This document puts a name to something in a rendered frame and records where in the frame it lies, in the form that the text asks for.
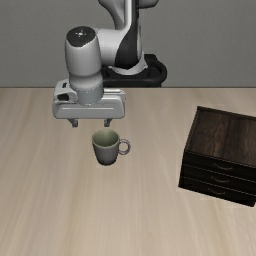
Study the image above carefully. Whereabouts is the green mug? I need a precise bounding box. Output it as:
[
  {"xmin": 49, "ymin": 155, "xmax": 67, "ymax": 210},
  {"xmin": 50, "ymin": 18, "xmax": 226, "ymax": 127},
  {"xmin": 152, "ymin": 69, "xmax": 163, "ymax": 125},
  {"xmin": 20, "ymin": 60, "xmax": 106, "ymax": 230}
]
[{"xmin": 91, "ymin": 128, "xmax": 132, "ymax": 167}]

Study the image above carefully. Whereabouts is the dark wooden cabinet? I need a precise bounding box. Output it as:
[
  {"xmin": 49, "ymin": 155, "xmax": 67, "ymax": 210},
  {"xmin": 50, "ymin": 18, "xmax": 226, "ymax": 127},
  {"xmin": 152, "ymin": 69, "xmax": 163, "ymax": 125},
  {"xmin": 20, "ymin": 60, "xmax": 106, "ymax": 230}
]
[{"xmin": 178, "ymin": 105, "xmax": 256, "ymax": 208}]

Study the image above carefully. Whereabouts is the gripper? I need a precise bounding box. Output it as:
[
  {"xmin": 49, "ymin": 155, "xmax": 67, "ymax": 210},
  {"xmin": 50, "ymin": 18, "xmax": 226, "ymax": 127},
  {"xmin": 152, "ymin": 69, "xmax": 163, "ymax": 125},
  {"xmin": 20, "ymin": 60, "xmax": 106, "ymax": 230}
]
[{"xmin": 51, "ymin": 78, "xmax": 127, "ymax": 129}]

